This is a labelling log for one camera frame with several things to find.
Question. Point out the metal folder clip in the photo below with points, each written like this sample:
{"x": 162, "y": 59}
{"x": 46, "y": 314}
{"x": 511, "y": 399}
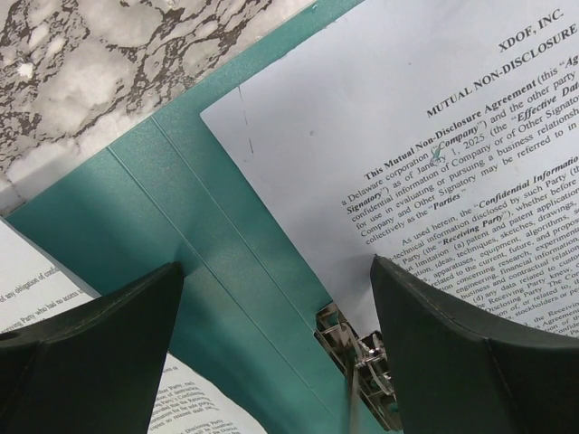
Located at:
{"x": 364, "y": 363}

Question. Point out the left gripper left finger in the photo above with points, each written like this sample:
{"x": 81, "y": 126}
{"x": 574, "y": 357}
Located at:
{"x": 95, "y": 368}

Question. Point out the printed paper sheets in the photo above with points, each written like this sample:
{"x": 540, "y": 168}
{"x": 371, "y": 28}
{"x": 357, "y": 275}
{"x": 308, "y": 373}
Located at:
{"x": 35, "y": 287}

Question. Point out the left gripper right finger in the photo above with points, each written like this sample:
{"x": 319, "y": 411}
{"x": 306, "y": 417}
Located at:
{"x": 457, "y": 368}

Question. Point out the teal file folder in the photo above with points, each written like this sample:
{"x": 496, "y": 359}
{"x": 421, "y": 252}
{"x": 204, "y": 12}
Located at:
{"x": 107, "y": 165}

